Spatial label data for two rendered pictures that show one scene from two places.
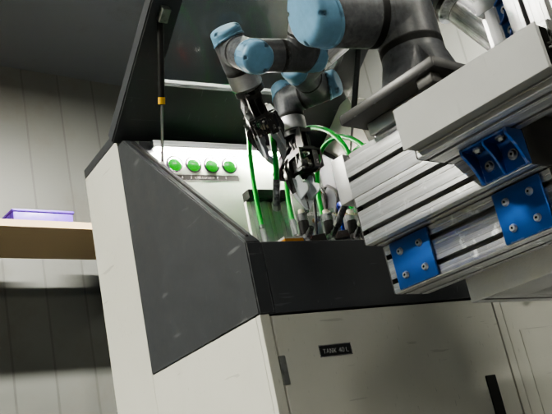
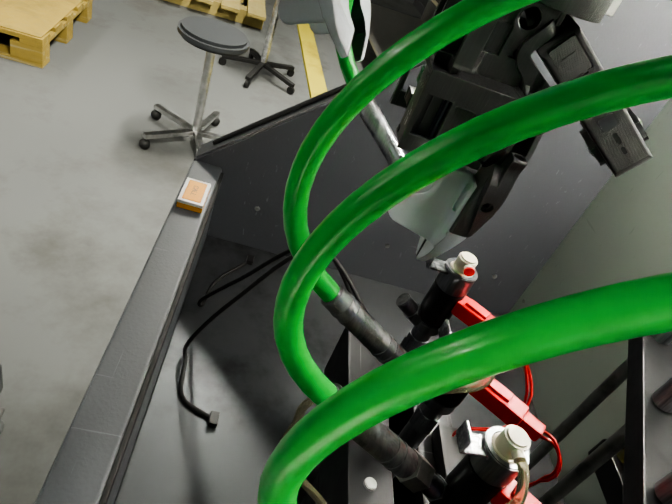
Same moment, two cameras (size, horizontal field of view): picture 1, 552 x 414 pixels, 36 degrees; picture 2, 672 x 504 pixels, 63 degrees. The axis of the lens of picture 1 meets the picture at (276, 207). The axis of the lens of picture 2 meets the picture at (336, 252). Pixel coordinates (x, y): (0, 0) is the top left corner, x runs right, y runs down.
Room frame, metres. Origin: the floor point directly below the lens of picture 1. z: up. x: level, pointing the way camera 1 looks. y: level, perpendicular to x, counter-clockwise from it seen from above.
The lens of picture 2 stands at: (2.17, -0.44, 1.35)
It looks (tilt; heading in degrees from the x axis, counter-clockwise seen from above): 36 degrees down; 111
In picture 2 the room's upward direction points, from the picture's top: 23 degrees clockwise
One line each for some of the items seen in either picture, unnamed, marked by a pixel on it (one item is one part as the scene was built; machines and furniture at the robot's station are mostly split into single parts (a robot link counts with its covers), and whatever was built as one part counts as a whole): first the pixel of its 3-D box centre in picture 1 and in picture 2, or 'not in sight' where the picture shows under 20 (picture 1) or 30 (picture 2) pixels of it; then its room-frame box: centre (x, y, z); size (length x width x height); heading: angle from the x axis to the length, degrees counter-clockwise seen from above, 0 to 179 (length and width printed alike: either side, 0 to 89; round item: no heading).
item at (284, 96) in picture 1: (287, 101); not in sight; (2.08, -0.09, 1.42); 0.09 x 0.08 x 0.11; 67
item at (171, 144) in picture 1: (233, 149); not in sight; (2.34, 0.09, 1.43); 0.54 x 0.03 x 0.02; 124
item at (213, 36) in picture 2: not in sight; (208, 92); (0.63, 1.31, 0.27); 0.51 x 0.49 x 0.54; 130
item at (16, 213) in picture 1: (35, 227); not in sight; (3.41, 1.03, 1.72); 0.28 x 0.19 x 0.09; 133
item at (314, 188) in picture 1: (313, 190); (426, 217); (2.09, -0.10, 1.16); 0.06 x 0.03 x 0.09; 35
